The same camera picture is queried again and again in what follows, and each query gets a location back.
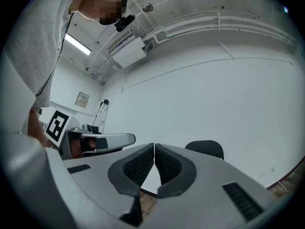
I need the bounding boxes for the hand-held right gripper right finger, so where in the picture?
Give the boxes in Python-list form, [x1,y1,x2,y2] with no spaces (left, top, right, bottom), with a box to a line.
[140,143,280,229]

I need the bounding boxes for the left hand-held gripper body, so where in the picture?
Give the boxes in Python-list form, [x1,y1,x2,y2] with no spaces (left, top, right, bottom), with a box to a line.
[43,107,103,161]

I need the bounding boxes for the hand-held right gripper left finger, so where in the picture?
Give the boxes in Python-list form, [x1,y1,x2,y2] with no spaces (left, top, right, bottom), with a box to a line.
[46,143,155,229]

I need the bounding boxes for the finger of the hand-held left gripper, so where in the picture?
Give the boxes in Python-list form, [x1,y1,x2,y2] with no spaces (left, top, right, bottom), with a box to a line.
[81,133,136,152]
[81,146,124,157]

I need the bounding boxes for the black folding chair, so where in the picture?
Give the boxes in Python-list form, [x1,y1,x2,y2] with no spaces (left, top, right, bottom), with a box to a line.
[184,140,225,161]

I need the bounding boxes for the person's left forearm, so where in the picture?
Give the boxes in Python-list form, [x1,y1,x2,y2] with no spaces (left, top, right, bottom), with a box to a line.
[27,106,52,150]

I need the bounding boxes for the person's left hand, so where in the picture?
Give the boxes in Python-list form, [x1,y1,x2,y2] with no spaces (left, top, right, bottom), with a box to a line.
[70,138,97,159]

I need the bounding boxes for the white tripod stand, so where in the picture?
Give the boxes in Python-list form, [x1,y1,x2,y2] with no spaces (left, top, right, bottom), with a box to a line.
[91,99,111,135]

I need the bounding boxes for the white corner pipes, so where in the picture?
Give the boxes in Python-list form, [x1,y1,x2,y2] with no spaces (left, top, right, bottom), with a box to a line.
[84,55,126,85]

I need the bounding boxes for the long ceiling light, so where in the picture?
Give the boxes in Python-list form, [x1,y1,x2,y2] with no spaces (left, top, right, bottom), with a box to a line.
[64,32,92,56]

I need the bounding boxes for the person's grey shirt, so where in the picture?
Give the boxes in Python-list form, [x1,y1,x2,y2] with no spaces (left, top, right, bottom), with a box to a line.
[3,0,81,108]

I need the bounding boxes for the white air conditioner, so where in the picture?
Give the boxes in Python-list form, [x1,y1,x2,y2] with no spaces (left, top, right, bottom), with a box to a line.
[107,28,148,69]

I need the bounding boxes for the person's head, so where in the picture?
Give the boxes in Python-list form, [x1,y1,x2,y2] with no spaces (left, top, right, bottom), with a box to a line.
[70,0,129,26]

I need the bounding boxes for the white ceiling pipes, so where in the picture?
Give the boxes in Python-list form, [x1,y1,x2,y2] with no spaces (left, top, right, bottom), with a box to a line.
[152,11,298,48]

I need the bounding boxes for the silver gripper camera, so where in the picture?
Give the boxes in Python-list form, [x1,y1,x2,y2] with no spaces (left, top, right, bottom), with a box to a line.
[72,124,102,135]

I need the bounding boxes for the grey wall panel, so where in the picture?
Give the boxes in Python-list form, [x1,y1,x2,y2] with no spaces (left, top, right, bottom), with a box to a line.
[74,91,90,108]

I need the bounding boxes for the white floor cable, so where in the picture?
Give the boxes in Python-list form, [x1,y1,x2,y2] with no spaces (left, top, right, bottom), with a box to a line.
[266,179,294,193]

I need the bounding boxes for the thin black cable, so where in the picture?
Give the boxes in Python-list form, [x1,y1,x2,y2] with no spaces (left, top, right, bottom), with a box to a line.
[35,11,75,96]

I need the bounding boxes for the thin wall conduit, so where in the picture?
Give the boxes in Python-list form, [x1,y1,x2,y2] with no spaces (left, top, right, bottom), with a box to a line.
[120,55,300,92]

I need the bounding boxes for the black head camera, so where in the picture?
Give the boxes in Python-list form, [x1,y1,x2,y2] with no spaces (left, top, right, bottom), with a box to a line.
[114,14,136,32]

